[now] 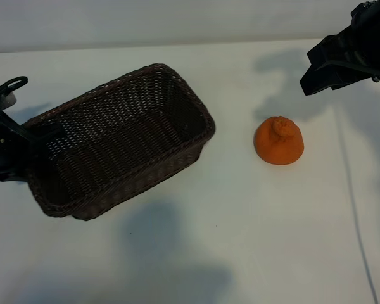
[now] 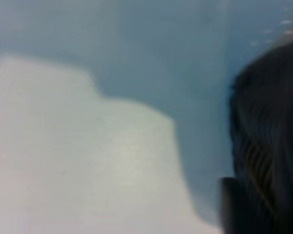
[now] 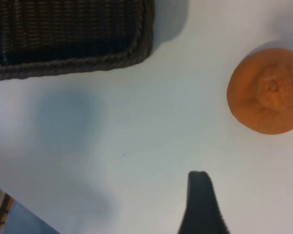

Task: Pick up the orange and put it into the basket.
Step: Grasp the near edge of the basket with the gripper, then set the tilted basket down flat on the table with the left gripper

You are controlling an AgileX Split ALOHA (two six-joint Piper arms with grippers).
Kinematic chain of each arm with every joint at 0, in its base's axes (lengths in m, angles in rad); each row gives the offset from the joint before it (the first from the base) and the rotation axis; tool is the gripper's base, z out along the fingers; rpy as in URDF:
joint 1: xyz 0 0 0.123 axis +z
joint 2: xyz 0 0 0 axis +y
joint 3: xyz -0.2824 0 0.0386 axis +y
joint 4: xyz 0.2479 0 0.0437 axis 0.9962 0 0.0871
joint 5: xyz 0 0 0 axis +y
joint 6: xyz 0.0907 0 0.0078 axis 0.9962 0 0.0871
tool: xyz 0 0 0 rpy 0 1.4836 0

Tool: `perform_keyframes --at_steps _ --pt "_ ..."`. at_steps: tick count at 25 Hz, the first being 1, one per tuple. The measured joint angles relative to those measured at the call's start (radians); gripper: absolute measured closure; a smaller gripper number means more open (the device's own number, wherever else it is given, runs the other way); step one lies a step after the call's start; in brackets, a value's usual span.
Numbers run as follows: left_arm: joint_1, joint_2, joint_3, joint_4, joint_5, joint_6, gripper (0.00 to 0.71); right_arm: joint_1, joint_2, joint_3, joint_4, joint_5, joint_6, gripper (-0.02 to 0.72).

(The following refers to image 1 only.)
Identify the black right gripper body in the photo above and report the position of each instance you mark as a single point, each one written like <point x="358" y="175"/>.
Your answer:
<point x="370" y="44"/>

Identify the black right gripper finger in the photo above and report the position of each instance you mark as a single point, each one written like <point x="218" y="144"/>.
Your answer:
<point x="331" y="50"/>
<point x="326" y="76"/>

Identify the dark brown wicker basket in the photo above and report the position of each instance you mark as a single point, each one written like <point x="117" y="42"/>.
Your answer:
<point x="130" y="126"/>

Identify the left wrist camera grey black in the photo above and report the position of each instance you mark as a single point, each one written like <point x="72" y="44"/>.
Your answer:
<point x="3" y="96"/>

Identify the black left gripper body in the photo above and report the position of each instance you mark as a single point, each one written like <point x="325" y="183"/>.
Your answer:
<point x="3" y="149"/>

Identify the orange fruit with knobbed top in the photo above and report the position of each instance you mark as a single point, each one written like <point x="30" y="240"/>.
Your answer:
<point x="278" y="149"/>

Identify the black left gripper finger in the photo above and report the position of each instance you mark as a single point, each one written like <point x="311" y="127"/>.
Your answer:
<point x="46" y="132"/>

